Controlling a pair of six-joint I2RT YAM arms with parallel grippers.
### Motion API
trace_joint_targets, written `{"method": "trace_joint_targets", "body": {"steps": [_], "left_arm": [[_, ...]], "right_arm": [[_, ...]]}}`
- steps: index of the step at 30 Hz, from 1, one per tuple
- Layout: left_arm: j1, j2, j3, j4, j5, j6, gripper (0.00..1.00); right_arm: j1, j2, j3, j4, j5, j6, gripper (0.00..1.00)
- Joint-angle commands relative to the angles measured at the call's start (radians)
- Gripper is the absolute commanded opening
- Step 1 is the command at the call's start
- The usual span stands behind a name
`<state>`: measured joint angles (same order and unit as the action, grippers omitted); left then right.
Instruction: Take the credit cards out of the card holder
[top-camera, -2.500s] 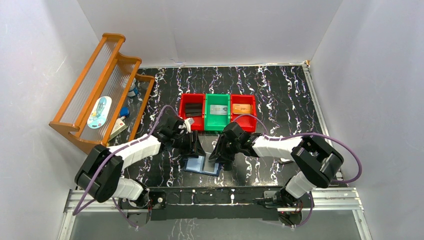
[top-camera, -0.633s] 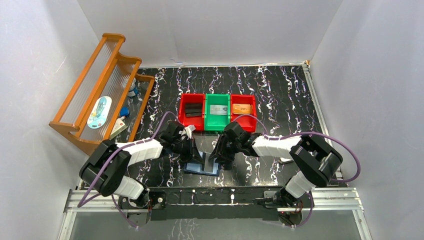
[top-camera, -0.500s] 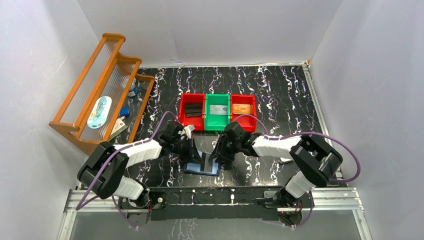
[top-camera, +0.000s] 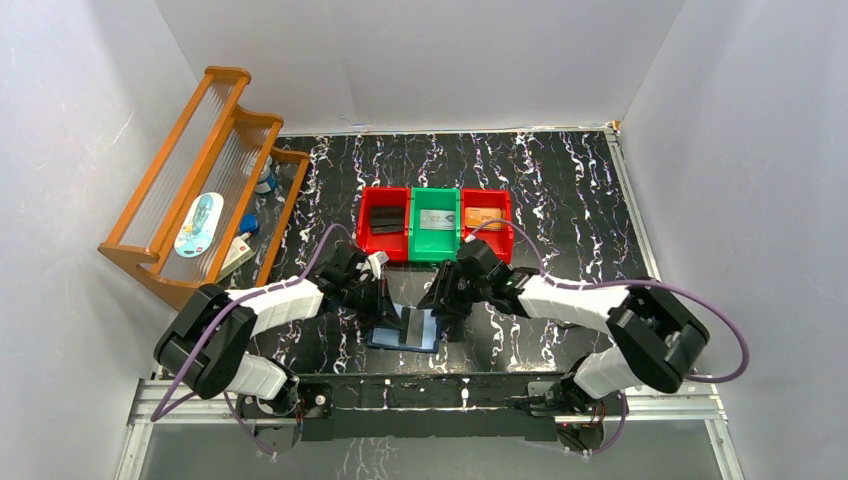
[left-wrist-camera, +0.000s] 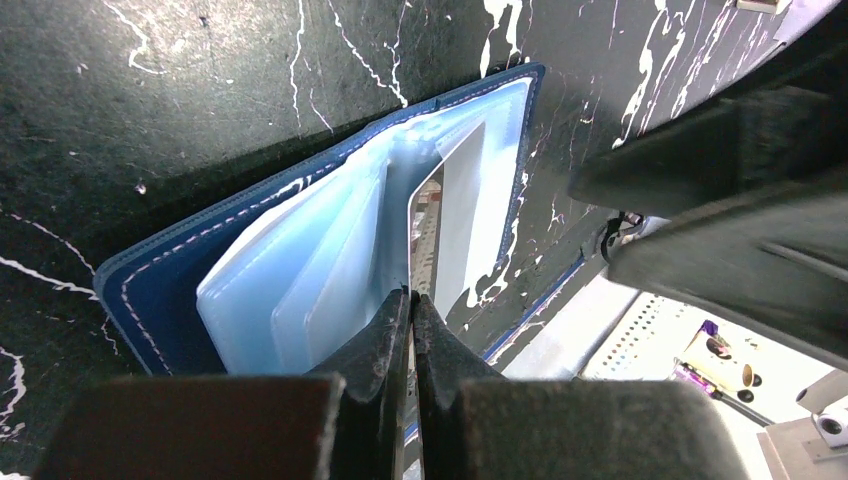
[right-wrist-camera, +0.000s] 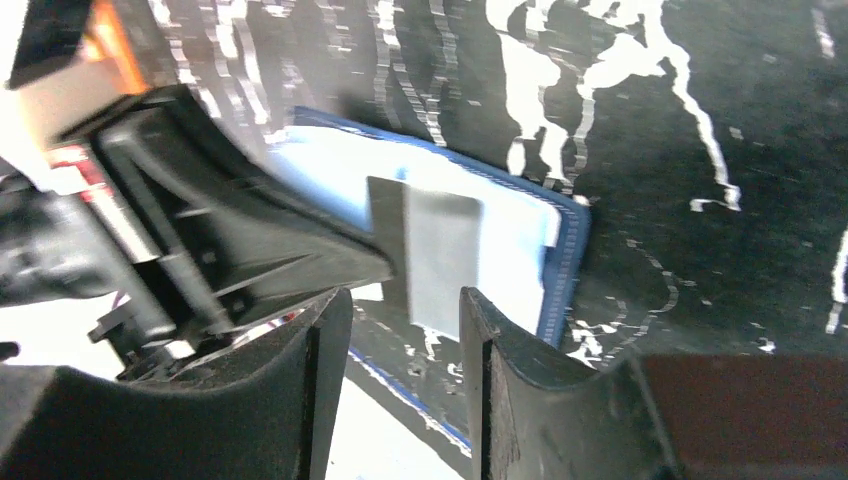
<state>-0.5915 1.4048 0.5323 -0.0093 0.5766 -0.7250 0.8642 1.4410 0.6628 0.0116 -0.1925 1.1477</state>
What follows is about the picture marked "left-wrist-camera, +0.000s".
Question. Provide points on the blue leather card holder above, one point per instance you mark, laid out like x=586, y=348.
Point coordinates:
x=276, y=278

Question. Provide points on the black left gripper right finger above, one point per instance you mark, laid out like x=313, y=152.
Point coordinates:
x=474, y=423

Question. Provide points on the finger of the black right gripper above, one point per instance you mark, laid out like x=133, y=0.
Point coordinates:
x=773, y=260
x=787, y=120

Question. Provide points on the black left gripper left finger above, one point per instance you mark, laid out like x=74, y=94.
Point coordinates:
x=341, y=420

